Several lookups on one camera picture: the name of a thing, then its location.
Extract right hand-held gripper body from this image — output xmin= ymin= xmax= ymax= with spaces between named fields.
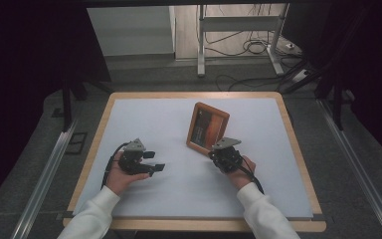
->
xmin=208 ymin=136 xmax=244 ymax=175

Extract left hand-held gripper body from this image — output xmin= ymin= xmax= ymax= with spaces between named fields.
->
xmin=116 ymin=137 xmax=152 ymax=176

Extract wooden photo frame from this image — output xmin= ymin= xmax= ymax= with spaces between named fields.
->
xmin=185 ymin=101 xmax=231 ymax=157

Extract person's left hand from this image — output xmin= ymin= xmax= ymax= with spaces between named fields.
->
xmin=105 ymin=150 xmax=151 ymax=197

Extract person's right hand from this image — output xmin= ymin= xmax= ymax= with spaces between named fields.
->
xmin=226 ymin=154 xmax=258 ymax=191

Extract white table mat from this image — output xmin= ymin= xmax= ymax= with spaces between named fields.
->
xmin=72 ymin=97 xmax=314 ymax=220

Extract black stand leg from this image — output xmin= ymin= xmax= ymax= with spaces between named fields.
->
xmin=60 ymin=74 xmax=114 ymax=133
xmin=313 ymin=64 xmax=347 ymax=131

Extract white power strip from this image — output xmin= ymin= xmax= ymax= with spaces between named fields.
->
xmin=290 ymin=68 xmax=310 ymax=84

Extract white cabinet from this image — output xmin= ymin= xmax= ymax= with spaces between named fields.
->
xmin=86 ymin=5 xmax=177 ymax=58

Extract dark curtain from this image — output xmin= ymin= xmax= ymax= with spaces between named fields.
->
xmin=281 ymin=0 xmax=382 ymax=170
xmin=0 ymin=0 xmax=112 ymax=215

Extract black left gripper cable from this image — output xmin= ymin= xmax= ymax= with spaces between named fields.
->
xmin=100 ymin=141 xmax=132 ymax=191

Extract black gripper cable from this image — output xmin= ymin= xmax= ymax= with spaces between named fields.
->
xmin=239 ymin=154 xmax=266 ymax=196
xmin=100 ymin=141 xmax=132 ymax=191

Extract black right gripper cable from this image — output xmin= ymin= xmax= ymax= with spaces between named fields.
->
xmin=239 ymin=154 xmax=266 ymax=196

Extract black floor cable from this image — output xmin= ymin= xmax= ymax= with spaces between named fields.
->
xmin=214 ymin=68 xmax=299 ymax=93

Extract aluminium floor rail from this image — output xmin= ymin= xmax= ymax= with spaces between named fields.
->
xmin=10 ymin=119 xmax=79 ymax=239
xmin=315 ymin=99 xmax=382 ymax=239

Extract coiled black floor cables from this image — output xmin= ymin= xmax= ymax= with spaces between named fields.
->
xmin=204 ymin=29 xmax=292 ymax=58

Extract white metal desk frame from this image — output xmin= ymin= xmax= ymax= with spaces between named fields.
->
xmin=196 ymin=3 xmax=287 ymax=78

